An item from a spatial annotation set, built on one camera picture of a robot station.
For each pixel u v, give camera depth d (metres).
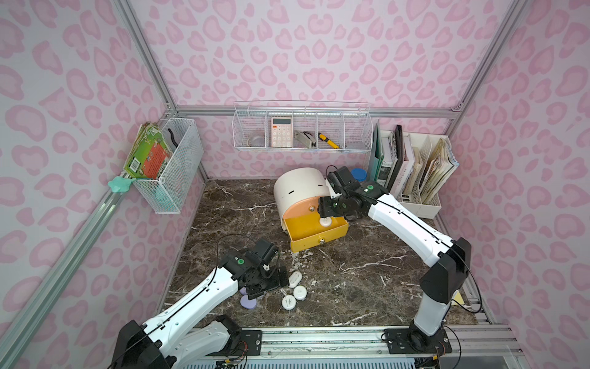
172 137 0.88
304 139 0.99
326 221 0.90
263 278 0.63
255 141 0.94
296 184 0.86
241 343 0.72
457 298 0.82
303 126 1.00
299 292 0.82
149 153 0.73
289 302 0.80
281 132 0.95
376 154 0.86
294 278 0.85
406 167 0.86
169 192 0.72
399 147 0.90
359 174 0.90
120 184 0.63
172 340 0.41
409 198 1.10
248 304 0.80
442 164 0.90
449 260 0.44
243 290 0.53
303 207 0.81
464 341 0.74
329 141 0.98
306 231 0.91
